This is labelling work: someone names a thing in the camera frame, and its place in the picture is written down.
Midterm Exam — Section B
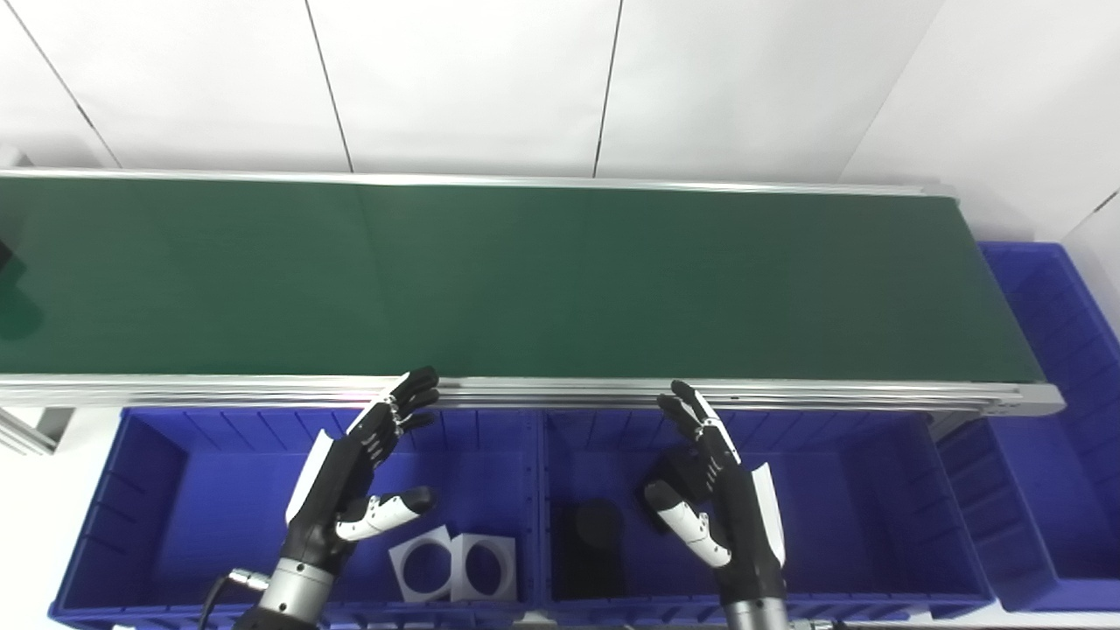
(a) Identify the white square part with hole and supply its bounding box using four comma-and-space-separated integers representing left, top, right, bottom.
451, 532, 519, 603
388, 525, 456, 603

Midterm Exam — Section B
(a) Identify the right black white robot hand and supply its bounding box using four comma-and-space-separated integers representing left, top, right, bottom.
643, 379, 788, 605

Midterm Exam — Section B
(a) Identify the green conveyor belt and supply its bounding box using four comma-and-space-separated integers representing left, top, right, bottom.
0, 177, 1047, 384
0, 168, 1066, 456

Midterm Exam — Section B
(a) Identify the empty blue plastic bin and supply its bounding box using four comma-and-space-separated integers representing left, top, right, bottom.
936, 242, 1120, 613

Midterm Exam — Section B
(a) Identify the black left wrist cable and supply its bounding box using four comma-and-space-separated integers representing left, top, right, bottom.
197, 567, 272, 630

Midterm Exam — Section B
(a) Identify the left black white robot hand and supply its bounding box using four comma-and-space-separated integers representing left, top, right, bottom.
282, 366, 441, 570

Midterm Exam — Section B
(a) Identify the blue bin with white parts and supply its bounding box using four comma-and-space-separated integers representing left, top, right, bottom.
48, 407, 543, 630

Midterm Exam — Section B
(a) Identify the blue bin with black parts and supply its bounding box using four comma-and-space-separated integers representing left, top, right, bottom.
534, 409, 994, 627

